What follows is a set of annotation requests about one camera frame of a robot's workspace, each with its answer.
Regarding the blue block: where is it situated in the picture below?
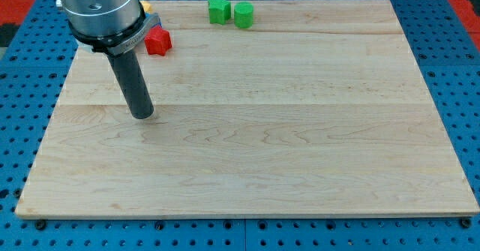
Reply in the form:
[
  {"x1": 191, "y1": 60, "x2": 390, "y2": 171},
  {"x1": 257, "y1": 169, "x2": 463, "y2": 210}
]
[{"x1": 145, "y1": 13, "x2": 161, "y2": 28}]

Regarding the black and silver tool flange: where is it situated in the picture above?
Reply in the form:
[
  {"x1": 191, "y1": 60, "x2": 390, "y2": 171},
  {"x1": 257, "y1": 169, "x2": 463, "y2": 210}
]
[{"x1": 68, "y1": 15, "x2": 150, "y2": 56}]

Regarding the yellow hexagon block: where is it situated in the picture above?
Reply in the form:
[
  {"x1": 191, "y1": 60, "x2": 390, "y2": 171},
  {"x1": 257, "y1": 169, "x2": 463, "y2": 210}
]
[{"x1": 140, "y1": 0, "x2": 152, "y2": 13}]

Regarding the green star block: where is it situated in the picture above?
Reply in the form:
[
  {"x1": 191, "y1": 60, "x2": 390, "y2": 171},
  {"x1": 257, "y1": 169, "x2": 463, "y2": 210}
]
[{"x1": 207, "y1": 0, "x2": 231, "y2": 25}]

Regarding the red star block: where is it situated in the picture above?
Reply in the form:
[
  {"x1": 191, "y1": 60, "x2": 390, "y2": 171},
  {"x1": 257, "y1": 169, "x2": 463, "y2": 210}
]
[{"x1": 144, "y1": 25, "x2": 173, "y2": 56}]

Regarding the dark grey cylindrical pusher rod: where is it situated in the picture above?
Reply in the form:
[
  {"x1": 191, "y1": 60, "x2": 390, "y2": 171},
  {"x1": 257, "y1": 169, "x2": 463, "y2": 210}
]
[{"x1": 107, "y1": 50, "x2": 154, "y2": 119}]

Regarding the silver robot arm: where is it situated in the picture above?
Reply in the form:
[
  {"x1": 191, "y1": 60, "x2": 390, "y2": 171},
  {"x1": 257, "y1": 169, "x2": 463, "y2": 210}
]
[{"x1": 57, "y1": 0, "x2": 161, "y2": 119}]

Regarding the green cylinder block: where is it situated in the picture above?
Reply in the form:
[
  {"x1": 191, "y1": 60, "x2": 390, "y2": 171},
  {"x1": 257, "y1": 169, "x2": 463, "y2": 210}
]
[{"x1": 234, "y1": 1, "x2": 254, "y2": 28}]

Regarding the wooden board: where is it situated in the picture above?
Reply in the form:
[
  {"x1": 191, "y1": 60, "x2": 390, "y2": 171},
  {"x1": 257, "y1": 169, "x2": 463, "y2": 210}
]
[{"x1": 16, "y1": 0, "x2": 479, "y2": 220}]

